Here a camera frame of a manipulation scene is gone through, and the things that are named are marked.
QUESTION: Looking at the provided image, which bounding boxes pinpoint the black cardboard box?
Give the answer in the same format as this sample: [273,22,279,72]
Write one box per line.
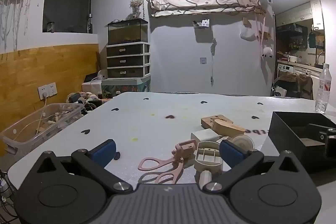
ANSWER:
[268,111,336,174]

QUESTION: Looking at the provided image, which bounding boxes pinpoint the clear suction cup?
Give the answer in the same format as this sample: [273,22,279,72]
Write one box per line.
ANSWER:
[231,134,256,152]

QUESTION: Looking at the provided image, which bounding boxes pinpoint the beige plastic holder with handle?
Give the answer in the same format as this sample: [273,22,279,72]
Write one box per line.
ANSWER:
[194,141,223,186]

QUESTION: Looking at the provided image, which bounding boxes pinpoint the white square adapter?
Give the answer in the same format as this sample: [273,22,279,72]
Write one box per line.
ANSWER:
[190,128,221,148]

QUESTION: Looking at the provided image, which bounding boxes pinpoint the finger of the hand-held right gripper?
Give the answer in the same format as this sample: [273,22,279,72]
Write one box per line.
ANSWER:
[319,127,336,159]

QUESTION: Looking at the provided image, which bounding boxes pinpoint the white charging cable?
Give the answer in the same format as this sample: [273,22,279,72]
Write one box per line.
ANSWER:
[20,95,57,139]

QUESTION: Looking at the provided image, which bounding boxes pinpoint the clear water bottle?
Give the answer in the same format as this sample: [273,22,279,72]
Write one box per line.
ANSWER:
[314,63,331,114]

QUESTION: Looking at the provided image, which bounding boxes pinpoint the black kitchen shelf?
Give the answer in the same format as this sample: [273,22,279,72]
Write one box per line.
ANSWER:
[276,24,308,50]

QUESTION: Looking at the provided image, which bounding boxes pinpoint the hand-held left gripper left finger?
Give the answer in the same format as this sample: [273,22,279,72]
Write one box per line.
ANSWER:
[33,139,133,193]

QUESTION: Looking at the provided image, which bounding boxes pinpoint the white washing machine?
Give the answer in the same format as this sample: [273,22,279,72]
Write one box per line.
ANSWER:
[277,63,296,80]

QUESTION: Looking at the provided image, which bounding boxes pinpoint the white tote bag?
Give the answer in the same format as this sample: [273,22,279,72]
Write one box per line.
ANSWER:
[273,86,287,97]

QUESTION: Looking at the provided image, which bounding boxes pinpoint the clear plastic storage bin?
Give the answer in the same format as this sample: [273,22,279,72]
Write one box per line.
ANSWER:
[0,103,85,156]

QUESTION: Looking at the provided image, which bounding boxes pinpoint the kitchen faucet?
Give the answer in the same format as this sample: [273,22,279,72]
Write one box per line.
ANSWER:
[316,52,325,69]

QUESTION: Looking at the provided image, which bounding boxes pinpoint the white hanging bag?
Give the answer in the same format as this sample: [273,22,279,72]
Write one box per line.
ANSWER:
[240,25,259,41]

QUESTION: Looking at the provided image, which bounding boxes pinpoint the carved wooden block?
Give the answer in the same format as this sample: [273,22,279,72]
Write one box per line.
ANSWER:
[201,114,234,130]

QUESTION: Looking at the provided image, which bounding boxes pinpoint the chair with brown cloth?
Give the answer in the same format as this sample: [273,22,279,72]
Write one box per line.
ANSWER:
[273,72,314,100]

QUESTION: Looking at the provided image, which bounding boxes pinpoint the white drawer unit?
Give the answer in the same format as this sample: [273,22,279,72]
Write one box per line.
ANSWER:
[106,42,151,80]

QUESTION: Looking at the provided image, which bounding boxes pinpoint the white wall power outlet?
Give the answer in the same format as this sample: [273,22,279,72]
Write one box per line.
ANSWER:
[37,82,58,101]

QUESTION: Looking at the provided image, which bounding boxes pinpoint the teal patterned cabinet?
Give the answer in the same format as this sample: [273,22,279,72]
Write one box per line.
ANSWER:
[101,76,151,101]

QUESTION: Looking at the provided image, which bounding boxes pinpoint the hanging grey cord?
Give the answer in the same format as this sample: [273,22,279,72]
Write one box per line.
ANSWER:
[210,38,217,86]

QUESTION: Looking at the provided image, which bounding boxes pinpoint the pink ribbon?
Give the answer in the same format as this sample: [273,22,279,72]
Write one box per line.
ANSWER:
[259,14,268,49]

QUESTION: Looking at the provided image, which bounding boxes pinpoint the plain wooden block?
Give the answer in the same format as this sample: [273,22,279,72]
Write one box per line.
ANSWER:
[211,120,246,139]

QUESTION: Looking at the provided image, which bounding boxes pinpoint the white box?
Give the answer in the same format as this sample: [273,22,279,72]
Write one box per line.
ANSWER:
[82,73,103,94]

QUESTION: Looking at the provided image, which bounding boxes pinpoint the dried flower vase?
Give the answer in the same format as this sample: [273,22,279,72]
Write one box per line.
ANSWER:
[129,0,144,19]

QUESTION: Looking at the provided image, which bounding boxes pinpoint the metal wall bracket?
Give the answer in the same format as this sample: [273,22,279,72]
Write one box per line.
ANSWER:
[193,19,210,29]

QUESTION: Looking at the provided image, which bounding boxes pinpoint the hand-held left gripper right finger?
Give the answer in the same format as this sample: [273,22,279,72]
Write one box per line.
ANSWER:
[202,139,306,192]

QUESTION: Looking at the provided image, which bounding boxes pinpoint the clutter pile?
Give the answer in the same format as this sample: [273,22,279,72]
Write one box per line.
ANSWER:
[66,91,105,109]

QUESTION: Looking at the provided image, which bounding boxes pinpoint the glass fish tank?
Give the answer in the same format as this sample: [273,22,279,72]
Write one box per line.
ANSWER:
[108,18,149,45]

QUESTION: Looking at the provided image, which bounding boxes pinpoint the white upper cabinet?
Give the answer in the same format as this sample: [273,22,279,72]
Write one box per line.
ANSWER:
[310,0,325,30]

